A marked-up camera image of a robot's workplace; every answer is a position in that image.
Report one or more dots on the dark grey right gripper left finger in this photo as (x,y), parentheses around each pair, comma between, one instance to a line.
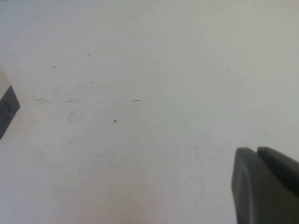
(252,191)

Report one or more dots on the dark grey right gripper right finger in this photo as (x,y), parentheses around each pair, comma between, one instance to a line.
(280,161)

